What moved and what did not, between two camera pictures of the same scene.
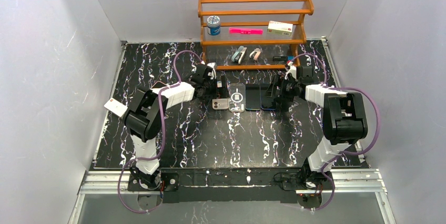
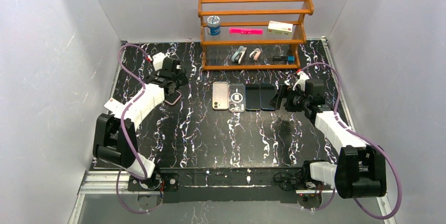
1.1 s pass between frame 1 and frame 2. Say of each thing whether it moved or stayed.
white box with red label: stayed
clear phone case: stayed
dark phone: stayed
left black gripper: moved
